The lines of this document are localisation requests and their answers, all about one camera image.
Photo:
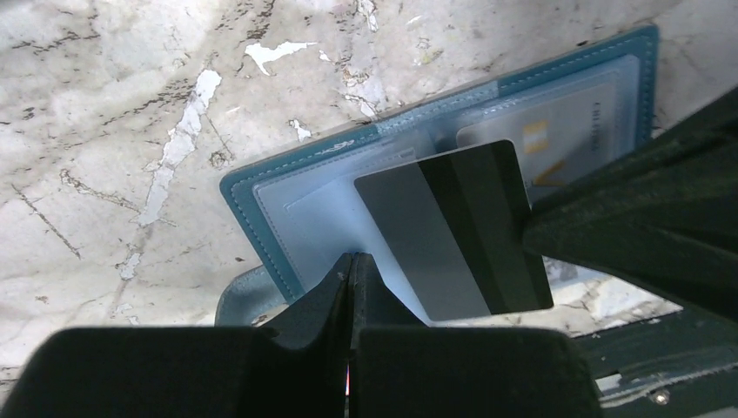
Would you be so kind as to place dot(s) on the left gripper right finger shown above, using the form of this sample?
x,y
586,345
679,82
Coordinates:
x,y
402,368

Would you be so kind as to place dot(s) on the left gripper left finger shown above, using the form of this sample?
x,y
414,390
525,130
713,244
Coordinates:
x,y
296,367

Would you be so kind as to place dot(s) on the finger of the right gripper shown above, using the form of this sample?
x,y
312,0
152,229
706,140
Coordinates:
x,y
663,217

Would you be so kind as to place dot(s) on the white VIP card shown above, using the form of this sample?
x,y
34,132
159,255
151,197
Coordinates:
x,y
558,135

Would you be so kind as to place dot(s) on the blue leather card holder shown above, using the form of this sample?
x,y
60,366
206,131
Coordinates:
x,y
301,211

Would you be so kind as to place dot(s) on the grey black stripe card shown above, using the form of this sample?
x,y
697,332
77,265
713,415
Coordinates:
x,y
454,224

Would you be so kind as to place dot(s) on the black mounting base rail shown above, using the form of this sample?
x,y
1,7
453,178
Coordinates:
x,y
682,364

